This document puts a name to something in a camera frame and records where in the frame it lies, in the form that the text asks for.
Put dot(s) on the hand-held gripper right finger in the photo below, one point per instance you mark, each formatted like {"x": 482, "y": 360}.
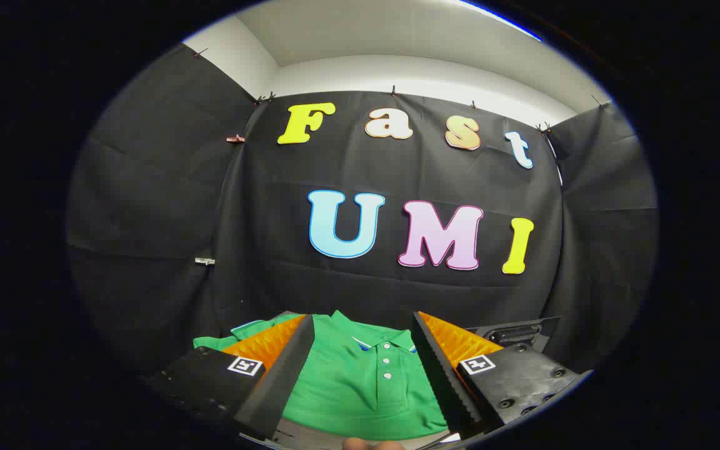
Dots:
{"x": 438, "y": 375}

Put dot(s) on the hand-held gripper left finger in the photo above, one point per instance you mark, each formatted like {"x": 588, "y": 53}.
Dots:
{"x": 285, "y": 375}

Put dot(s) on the green polo shirt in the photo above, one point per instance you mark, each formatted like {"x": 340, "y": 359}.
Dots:
{"x": 360, "y": 387}

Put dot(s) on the small silver clip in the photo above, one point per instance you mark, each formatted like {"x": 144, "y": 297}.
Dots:
{"x": 205, "y": 260}

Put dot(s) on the black backdrop cloth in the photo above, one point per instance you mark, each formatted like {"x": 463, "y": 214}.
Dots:
{"x": 397, "y": 169}

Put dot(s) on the small red clip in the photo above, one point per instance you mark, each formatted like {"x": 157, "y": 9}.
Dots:
{"x": 235, "y": 139}

